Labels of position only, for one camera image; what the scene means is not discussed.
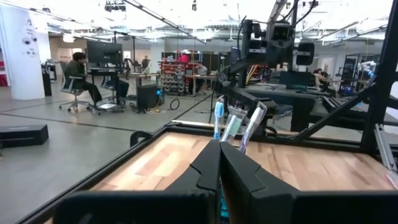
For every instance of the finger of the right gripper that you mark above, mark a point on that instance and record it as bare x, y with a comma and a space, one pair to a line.
305, 53
255, 48

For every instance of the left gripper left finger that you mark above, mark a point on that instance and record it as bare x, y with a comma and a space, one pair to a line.
130, 208

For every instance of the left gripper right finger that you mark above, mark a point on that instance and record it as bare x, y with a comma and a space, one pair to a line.
311, 208

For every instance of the purple white toothbrush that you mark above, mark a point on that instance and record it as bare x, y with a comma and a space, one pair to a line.
253, 121

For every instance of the blue white toothbrush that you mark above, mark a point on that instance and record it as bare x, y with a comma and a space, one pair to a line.
218, 112

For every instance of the green white toothbrush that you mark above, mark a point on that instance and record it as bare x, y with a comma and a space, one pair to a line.
233, 126

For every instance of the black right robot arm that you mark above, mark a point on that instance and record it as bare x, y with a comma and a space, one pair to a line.
236, 90

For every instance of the person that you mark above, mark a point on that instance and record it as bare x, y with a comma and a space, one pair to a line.
318, 75
202, 70
144, 63
74, 70

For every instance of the black desk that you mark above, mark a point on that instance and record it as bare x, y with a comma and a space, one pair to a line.
280, 93

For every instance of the red parts shelf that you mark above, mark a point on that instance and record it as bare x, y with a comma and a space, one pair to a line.
174, 74

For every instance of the grey footrest plate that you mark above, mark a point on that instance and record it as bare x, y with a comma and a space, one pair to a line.
109, 106

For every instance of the black computer tower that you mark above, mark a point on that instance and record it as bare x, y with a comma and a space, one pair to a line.
146, 96

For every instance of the flat black floor box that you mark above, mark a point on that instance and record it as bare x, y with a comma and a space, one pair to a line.
23, 135

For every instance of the grey office chair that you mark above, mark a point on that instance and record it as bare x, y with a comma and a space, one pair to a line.
70, 90

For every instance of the dark computer desk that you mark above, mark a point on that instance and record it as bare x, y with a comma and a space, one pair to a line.
102, 73

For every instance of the large black monitor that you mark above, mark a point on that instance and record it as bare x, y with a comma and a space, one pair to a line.
104, 53

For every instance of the white round pillar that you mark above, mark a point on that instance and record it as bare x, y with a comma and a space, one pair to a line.
21, 62

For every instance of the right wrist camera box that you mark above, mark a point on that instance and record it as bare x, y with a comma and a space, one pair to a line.
281, 31

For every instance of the black aluminium table frame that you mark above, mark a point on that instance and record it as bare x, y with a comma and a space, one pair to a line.
381, 93

